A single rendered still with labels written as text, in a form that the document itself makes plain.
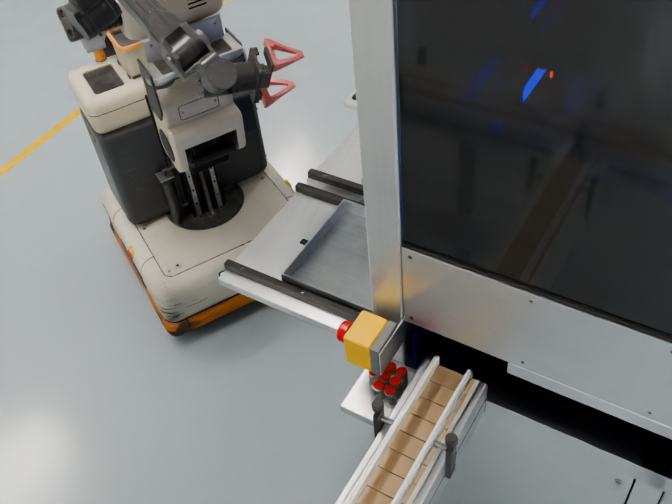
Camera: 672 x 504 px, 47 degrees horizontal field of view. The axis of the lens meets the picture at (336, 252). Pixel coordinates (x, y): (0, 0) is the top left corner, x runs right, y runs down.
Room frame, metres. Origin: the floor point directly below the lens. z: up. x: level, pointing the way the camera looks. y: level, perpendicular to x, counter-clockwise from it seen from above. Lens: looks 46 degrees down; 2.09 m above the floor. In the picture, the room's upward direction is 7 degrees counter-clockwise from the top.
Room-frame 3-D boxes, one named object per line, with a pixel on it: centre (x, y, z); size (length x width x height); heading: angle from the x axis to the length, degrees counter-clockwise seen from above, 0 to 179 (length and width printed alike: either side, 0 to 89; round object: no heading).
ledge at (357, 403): (0.80, -0.07, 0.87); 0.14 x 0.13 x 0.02; 54
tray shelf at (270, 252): (1.29, -0.14, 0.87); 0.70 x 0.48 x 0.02; 144
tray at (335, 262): (1.11, -0.09, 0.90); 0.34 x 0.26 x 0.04; 54
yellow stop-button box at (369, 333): (0.84, -0.04, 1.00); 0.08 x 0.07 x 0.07; 54
